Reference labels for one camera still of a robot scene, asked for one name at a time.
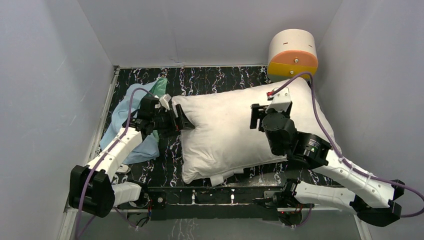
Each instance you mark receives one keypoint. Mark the light blue pillowcase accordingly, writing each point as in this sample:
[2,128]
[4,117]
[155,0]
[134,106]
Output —
[119,138]

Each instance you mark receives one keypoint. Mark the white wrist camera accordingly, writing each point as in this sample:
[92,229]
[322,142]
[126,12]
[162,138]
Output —
[165,102]
[280,101]

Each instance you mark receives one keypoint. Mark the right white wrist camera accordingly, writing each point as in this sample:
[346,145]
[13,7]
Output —
[280,101]

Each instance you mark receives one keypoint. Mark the green patterned satin pillowcase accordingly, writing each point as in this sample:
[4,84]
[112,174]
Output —
[159,89]

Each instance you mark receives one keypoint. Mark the small white clip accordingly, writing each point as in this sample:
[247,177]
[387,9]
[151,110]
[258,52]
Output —
[123,169]

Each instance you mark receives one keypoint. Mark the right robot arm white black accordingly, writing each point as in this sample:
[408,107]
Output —
[373,202]

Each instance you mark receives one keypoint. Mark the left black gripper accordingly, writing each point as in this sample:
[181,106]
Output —
[177,117]

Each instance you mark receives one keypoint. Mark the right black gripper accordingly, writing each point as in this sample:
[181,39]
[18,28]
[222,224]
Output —
[257,112]

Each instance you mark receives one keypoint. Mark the cylindrical beige drawer box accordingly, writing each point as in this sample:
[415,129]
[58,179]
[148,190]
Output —
[291,52]

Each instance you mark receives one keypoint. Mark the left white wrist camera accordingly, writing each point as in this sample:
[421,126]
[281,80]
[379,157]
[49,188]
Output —
[165,102]

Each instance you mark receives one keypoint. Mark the white pillow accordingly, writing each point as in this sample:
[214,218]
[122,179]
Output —
[222,142]

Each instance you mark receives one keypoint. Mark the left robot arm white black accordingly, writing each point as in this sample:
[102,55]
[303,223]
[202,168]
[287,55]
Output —
[91,189]

